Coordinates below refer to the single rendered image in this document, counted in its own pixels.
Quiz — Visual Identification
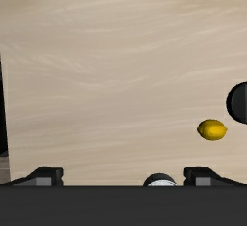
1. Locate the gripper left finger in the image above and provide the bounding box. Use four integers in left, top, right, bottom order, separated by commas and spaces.
0, 166, 65, 187

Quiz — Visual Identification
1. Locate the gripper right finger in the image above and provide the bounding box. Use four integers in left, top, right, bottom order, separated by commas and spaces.
183, 166, 247, 187

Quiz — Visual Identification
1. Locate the yellow lemon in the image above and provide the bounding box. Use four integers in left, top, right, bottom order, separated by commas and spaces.
196, 119, 229, 141

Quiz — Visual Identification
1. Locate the round black pan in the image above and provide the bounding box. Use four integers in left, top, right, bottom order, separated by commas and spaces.
226, 81, 247, 125

